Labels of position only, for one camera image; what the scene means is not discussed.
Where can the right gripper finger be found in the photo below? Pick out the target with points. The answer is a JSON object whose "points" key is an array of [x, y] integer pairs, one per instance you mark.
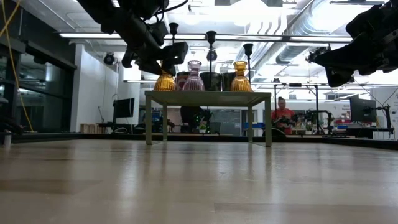
{"points": [[340, 76], [354, 56]]}

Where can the amber glass candle holder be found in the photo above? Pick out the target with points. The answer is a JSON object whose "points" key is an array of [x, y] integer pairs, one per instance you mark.
{"points": [[164, 84], [242, 82]]}

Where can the pink glass candle holder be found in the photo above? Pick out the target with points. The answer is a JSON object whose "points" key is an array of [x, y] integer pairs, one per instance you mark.
{"points": [[193, 82]]}

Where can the tall black candlestick holder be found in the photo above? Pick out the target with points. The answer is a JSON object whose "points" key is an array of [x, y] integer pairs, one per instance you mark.
{"points": [[173, 28]]}

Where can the medium black candlestick holder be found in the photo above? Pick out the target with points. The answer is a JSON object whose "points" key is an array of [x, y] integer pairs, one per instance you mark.
{"points": [[211, 35]]}

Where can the short black candlestick holder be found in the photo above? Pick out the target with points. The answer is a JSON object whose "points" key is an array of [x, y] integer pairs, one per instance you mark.
{"points": [[247, 49]]}

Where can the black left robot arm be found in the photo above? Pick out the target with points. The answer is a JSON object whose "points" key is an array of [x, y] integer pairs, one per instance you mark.
{"points": [[118, 18]]}

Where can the black computer monitor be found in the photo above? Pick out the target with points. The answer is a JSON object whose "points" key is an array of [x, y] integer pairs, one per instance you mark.
{"points": [[124, 108], [362, 109]]}

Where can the round black ceiling speaker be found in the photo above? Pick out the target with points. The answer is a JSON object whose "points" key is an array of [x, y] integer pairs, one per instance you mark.
{"points": [[214, 56], [109, 58]]}

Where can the green perforated metal shelf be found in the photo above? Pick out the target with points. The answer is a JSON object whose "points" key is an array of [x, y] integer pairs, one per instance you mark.
{"points": [[205, 98]]}

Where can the long ceiling light strip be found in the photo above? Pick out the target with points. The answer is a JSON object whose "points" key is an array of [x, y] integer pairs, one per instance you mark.
{"points": [[93, 35]]}

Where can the person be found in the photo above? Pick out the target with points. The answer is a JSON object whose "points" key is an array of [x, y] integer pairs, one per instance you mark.
{"points": [[283, 115]]}

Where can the wooden crate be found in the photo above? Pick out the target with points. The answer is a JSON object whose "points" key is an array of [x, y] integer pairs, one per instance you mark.
{"points": [[93, 128]]}

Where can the silver ceiling air duct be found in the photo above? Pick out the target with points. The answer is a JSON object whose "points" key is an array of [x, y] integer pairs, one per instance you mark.
{"points": [[264, 49]]}

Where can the black aluminium table frame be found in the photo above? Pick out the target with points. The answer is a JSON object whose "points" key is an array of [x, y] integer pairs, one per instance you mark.
{"points": [[46, 137]]}

